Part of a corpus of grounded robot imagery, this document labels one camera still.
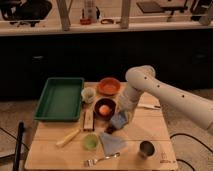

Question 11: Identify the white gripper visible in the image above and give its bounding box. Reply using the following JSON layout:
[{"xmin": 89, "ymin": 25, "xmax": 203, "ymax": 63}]
[{"xmin": 117, "ymin": 83, "xmax": 143, "ymax": 114}]

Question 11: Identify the blue sponge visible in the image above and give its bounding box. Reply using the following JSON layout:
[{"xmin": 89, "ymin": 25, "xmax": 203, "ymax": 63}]
[{"xmin": 110, "ymin": 111, "xmax": 128, "ymax": 130}]

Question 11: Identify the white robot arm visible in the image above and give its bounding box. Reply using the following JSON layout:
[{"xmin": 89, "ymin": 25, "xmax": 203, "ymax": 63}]
[{"xmin": 118, "ymin": 65, "xmax": 213, "ymax": 135}]

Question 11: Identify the metal cup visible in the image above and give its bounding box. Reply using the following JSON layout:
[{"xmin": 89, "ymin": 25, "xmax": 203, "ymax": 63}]
[{"xmin": 139, "ymin": 141, "xmax": 155, "ymax": 159}]

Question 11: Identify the green plastic cup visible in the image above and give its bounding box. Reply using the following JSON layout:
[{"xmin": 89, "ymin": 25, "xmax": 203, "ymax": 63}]
[{"xmin": 82, "ymin": 134, "xmax": 99, "ymax": 150}]

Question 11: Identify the dark brown bowl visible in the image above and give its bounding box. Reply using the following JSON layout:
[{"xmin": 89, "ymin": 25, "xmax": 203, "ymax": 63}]
[{"xmin": 94, "ymin": 98, "xmax": 116, "ymax": 120}]

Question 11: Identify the orange bowl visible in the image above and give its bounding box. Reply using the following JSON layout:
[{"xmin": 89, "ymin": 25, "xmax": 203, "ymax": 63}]
[{"xmin": 97, "ymin": 77, "xmax": 120, "ymax": 96}]

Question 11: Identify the orange ball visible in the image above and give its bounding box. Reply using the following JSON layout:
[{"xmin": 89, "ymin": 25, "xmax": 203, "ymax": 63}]
[{"xmin": 99, "ymin": 105, "xmax": 110, "ymax": 116}]

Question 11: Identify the bunch of dark grapes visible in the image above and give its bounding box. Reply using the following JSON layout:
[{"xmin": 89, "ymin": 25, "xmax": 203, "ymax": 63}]
[{"xmin": 105, "ymin": 124, "xmax": 116, "ymax": 134}]

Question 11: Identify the pale green mug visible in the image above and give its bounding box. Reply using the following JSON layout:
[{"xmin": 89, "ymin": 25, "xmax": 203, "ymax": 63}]
[{"xmin": 81, "ymin": 87, "xmax": 96, "ymax": 104}]

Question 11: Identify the wooden block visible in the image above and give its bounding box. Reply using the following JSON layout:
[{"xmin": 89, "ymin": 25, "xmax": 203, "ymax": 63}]
[{"xmin": 83, "ymin": 110, "xmax": 94, "ymax": 131}]

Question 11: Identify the blue folded cloth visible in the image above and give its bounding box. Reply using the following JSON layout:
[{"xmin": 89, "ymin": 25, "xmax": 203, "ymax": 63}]
[{"xmin": 99, "ymin": 132, "xmax": 126, "ymax": 155}]

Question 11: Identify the green plastic tray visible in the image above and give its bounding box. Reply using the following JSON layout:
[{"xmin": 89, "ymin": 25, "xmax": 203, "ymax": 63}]
[{"xmin": 34, "ymin": 77, "xmax": 84, "ymax": 122}]

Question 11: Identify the silver fork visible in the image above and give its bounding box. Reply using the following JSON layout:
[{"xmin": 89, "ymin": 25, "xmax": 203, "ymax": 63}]
[{"xmin": 83, "ymin": 152, "xmax": 120, "ymax": 167}]

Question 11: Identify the red object on shelf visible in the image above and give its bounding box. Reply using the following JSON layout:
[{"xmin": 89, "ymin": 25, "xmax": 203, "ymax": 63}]
[{"xmin": 80, "ymin": 18, "xmax": 92, "ymax": 25}]

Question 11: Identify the white bottle on shelf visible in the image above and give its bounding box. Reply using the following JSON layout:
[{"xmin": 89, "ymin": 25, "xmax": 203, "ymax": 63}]
[{"xmin": 84, "ymin": 0, "xmax": 97, "ymax": 23}]

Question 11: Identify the black pole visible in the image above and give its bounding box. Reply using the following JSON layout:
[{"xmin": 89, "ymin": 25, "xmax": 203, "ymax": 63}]
[{"xmin": 12, "ymin": 122, "xmax": 24, "ymax": 171}]

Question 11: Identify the black office chair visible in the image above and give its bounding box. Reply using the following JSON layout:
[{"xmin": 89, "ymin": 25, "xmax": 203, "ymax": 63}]
[{"xmin": 0, "ymin": 0, "xmax": 52, "ymax": 27}]

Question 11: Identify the white handled brush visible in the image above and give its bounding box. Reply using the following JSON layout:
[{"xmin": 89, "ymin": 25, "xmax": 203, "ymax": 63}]
[{"xmin": 138, "ymin": 103, "xmax": 161, "ymax": 110}]

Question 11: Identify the black floor cable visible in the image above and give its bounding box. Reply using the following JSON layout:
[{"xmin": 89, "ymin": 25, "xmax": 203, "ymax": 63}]
[{"xmin": 169, "ymin": 133, "xmax": 213, "ymax": 171}]

